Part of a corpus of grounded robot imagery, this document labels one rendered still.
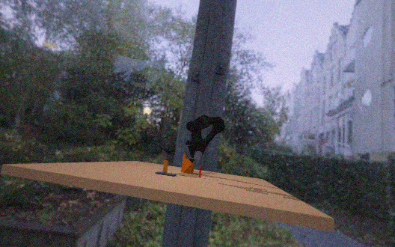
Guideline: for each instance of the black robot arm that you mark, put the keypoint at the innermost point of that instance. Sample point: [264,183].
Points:
[203,122]

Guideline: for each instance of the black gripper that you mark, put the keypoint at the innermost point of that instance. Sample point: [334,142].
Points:
[195,145]

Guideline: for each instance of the orange cylinder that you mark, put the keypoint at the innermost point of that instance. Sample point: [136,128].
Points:
[165,168]

